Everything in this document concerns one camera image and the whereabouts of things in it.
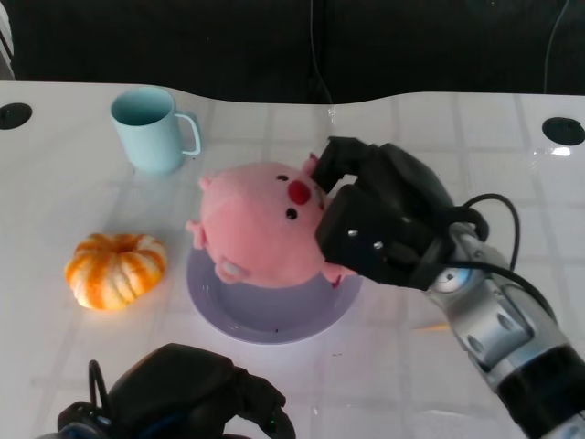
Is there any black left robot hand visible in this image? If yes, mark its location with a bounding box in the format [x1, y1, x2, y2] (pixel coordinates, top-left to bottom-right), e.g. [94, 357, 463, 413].
[107, 342, 298, 439]

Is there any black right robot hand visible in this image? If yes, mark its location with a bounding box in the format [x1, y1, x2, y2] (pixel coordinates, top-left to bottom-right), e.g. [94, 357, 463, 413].
[313, 135, 488, 290]

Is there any pink pig plush doll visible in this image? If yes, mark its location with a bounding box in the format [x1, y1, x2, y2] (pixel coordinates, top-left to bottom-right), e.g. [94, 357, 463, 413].
[186, 153, 353, 290]

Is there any purple plate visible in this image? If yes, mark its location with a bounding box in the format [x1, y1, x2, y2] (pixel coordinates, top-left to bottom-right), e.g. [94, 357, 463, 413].
[186, 246, 364, 345]

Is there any orange white striped pumpkin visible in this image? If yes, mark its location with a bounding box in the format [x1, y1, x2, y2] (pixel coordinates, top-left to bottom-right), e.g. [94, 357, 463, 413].
[63, 232, 168, 311]

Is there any black table grommet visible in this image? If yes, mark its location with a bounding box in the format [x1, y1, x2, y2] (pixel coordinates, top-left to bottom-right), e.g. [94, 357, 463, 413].
[541, 116, 585, 147]
[0, 102, 34, 131]

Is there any black backdrop cloth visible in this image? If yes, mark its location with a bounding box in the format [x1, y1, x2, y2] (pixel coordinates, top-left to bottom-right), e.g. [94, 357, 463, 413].
[0, 0, 585, 105]

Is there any light teal mug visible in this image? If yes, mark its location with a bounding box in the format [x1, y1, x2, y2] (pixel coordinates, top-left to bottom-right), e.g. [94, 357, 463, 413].
[110, 87, 202, 175]

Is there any white background object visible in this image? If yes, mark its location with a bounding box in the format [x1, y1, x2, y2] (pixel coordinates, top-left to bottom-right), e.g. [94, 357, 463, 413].
[0, 0, 17, 82]

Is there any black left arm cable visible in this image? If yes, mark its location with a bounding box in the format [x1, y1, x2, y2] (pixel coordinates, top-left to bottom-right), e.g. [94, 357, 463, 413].
[88, 359, 111, 412]

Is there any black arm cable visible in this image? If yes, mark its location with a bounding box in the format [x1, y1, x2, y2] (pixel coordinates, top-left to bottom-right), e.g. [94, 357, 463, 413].
[88, 359, 111, 412]
[450, 193, 564, 324]

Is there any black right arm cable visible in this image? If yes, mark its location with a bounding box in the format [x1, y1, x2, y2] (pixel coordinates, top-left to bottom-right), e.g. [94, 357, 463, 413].
[450, 193, 564, 324]

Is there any thin black hanging cable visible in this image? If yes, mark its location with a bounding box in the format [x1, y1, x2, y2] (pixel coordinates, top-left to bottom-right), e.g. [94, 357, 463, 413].
[545, 0, 576, 93]
[308, 0, 335, 105]

